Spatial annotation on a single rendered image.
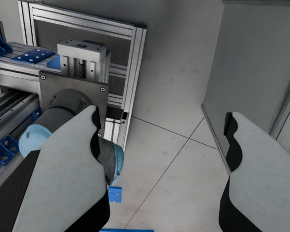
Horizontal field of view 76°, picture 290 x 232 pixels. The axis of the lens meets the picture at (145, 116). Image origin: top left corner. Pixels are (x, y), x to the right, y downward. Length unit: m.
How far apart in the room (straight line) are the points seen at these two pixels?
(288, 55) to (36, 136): 0.82
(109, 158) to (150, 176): 1.96
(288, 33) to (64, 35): 1.28
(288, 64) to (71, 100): 0.74
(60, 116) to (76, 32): 1.01
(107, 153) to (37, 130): 0.18
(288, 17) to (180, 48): 0.90
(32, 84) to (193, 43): 1.21
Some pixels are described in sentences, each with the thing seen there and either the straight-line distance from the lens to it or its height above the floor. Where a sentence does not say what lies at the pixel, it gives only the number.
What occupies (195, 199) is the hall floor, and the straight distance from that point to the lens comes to 2.84.
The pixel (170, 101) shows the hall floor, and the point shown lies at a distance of 1.79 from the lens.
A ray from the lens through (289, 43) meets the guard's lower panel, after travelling 0.85.
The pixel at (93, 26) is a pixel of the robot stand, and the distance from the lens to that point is 1.43.
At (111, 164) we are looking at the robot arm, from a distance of 0.51.
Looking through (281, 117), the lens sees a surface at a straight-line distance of 0.82.
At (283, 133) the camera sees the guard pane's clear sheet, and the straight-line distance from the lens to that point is 0.84.
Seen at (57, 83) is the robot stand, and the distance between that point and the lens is 0.67.
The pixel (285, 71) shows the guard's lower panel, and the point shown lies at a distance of 0.84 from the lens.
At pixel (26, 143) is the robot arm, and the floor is 1.26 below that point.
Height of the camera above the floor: 1.58
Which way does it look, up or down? 58 degrees down
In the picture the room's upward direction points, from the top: 174 degrees counter-clockwise
